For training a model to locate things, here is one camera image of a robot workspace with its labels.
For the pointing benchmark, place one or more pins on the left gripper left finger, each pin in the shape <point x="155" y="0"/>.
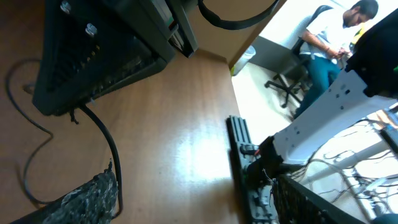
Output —
<point x="92" y="202"/>

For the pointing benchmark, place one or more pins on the seated person white shirt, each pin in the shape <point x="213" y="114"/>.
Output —
<point x="326" y="40"/>

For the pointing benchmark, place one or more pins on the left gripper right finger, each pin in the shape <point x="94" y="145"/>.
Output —
<point x="296" y="204"/>

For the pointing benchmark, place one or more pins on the black office chair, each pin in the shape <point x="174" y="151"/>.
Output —
<point x="300" y="73"/>

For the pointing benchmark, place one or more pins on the white trash bin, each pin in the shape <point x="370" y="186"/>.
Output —
<point x="243" y="60"/>

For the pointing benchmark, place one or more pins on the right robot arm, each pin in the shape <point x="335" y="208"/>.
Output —
<point x="367" y="84"/>

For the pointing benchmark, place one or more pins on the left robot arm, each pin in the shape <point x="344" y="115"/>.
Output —
<point x="92" y="48"/>

